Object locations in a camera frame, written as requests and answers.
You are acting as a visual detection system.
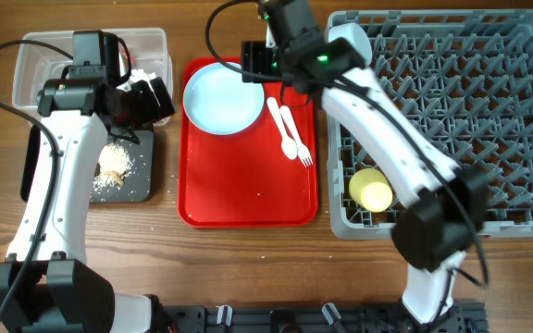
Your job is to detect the grey dishwasher rack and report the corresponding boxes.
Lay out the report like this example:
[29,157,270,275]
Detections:
[327,9,533,238]

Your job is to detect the white plastic fork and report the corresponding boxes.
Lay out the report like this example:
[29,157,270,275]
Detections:
[280,105,313,167]

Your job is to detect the rice and food scraps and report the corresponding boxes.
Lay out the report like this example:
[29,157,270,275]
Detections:
[93,143,133,191]

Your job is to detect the black plastic tray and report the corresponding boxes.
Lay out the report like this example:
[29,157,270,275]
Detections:
[20,113,154,221]

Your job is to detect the red serving tray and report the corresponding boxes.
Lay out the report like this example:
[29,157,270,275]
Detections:
[178,57,318,228]

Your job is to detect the large light blue plate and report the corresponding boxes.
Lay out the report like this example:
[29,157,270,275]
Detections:
[183,63,266,135]

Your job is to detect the light blue bowl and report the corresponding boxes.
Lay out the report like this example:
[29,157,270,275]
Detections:
[328,22,373,66]

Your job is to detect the yellow plastic cup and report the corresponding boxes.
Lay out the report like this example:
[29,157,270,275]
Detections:
[349,168,393,213]

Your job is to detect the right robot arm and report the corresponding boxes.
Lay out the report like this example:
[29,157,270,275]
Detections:
[243,0,489,329]

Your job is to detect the white plastic spoon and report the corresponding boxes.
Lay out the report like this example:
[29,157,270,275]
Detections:
[266,97,298,160]

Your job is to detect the clear plastic bin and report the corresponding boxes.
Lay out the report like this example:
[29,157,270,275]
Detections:
[12,28,173,126]

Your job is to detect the small white tissue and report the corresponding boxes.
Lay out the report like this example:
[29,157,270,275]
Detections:
[129,69,156,87]

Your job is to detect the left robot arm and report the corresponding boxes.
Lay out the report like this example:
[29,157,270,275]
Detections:
[0,78,177,332]

